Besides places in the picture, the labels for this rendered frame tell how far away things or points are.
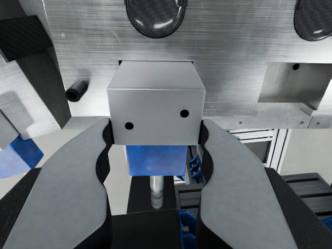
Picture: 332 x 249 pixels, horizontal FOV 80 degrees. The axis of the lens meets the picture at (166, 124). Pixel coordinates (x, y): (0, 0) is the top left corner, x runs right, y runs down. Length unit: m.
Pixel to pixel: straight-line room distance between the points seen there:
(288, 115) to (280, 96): 0.10
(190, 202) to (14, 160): 0.36
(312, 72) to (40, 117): 0.26
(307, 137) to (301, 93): 1.38
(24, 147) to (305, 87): 0.29
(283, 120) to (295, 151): 1.31
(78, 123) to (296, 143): 1.45
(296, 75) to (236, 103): 0.07
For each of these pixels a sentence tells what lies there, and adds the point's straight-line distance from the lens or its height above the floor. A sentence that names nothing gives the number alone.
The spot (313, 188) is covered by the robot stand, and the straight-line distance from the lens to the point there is 0.60.
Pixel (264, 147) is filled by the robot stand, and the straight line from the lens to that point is 1.19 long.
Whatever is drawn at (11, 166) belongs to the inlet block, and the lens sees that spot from 0.27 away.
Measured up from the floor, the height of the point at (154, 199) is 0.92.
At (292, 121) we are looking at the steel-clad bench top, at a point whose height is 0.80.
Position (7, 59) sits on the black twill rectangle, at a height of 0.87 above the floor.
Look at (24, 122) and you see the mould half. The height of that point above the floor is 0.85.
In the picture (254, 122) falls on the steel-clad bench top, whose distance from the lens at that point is 0.30.
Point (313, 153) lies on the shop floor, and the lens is 1.73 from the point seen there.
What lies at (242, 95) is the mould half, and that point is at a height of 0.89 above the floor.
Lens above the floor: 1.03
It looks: 59 degrees down
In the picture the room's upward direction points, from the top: 176 degrees clockwise
